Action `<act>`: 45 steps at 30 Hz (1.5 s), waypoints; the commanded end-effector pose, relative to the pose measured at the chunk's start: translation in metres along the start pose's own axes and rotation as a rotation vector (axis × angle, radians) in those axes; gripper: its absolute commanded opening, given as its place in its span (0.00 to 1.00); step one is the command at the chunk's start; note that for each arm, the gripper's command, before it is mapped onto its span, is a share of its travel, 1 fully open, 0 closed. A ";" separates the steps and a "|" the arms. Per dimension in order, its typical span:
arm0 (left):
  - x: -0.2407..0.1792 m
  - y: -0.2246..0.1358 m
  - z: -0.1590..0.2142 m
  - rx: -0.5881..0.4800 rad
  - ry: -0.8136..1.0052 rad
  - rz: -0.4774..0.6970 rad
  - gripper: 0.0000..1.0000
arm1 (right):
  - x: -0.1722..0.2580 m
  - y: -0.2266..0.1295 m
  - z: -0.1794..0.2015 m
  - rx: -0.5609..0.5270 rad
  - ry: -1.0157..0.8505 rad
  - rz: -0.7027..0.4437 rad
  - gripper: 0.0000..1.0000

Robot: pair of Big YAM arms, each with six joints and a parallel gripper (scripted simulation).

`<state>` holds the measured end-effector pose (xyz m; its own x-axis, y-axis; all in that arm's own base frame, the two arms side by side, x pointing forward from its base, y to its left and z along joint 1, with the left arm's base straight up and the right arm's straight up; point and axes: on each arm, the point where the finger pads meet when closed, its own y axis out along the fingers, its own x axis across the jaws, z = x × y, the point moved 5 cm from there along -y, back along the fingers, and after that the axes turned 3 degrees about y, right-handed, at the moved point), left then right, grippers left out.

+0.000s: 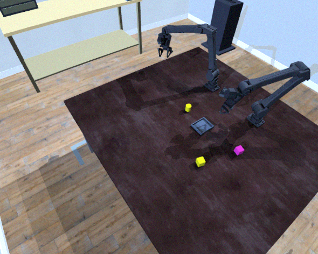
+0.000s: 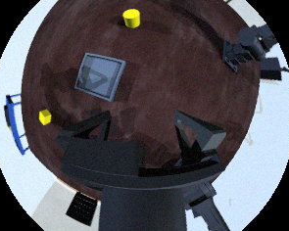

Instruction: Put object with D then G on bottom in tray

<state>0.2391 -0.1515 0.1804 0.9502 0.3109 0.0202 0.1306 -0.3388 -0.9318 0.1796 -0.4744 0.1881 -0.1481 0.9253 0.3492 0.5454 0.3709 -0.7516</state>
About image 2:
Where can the yellow cube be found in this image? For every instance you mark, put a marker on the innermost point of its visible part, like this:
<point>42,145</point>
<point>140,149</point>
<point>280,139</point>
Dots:
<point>45,116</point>

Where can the yellow cylinder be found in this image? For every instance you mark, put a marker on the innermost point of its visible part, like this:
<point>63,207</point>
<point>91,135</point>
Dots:
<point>131,18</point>

